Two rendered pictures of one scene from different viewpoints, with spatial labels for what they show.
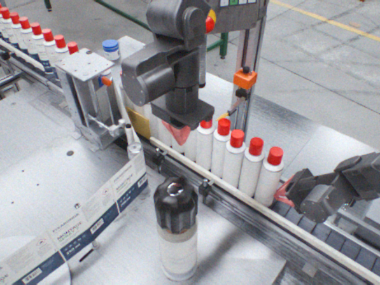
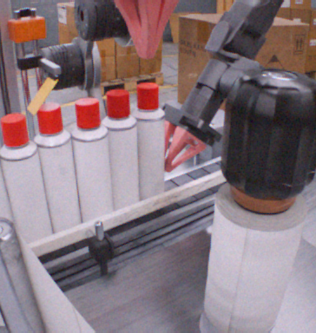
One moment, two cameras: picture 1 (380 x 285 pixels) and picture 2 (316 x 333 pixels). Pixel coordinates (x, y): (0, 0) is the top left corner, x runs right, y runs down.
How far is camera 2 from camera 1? 0.62 m
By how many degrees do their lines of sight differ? 60
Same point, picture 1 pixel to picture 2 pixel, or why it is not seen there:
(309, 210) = not seen: hidden behind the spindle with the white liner
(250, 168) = (132, 143)
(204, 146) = (37, 186)
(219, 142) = (63, 148)
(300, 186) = (194, 111)
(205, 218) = (155, 270)
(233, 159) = (106, 152)
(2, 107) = not seen: outside the picture
